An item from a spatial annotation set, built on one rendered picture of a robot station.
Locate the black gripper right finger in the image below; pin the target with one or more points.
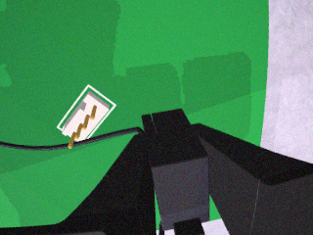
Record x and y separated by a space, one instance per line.
256 191

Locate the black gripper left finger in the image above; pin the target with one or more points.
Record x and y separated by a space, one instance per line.
124 203

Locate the green circuit board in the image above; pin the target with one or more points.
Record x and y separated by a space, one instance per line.
76 69

